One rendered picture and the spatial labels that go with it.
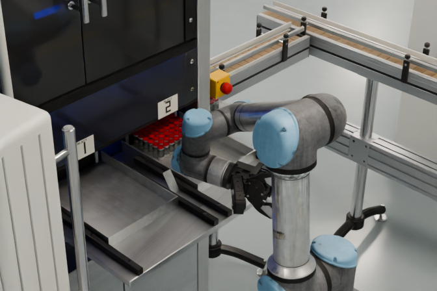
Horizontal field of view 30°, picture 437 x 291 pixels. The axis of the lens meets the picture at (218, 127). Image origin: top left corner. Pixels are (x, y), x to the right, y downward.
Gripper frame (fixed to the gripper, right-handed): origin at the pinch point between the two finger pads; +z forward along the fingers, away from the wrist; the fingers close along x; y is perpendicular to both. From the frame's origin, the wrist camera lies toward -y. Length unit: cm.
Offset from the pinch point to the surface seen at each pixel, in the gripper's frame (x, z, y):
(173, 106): 9, -56, 39
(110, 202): 23, -55, 2
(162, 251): 22.2, -31.6, -9.8
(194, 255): 76, -49, 50
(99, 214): 23, -55, -4
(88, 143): 9, -66, 7
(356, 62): 18, -19, 120
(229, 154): 21, -36, 40
